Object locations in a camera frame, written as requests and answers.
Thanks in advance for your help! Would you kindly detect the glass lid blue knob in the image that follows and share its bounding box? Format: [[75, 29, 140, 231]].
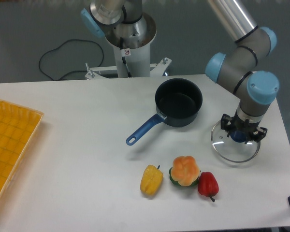
[[211, 121, 261, 163]]

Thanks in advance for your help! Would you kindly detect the red bell pepper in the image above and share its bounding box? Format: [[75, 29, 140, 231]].
[[198, 172, 219, 202]]

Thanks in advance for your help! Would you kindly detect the black floor cable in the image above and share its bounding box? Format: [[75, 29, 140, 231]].
[[38, 39, 104, 81]]

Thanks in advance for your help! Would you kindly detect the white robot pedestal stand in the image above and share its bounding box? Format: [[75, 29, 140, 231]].
[[85, 13, 172, 79]]

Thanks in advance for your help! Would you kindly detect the yellow woven basket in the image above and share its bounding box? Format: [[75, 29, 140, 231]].
[[0, 99, 44, 199]]

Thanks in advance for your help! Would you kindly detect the yellow bell pepper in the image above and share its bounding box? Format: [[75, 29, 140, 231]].
[[140, 165, 164, 196]]

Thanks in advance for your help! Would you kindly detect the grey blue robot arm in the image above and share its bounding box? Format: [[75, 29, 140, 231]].
[[80, 0, 279, 143]]

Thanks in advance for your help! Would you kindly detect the dark saucepan blue handle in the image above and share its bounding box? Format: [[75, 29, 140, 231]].
[[126, 78, 203, 146]]

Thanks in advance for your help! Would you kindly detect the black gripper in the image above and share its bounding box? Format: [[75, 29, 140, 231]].
[[220, 114, 268, 144]]

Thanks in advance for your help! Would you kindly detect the orange green toy pepper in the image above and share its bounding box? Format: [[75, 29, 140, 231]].
[[169, 156, 201, 187]]

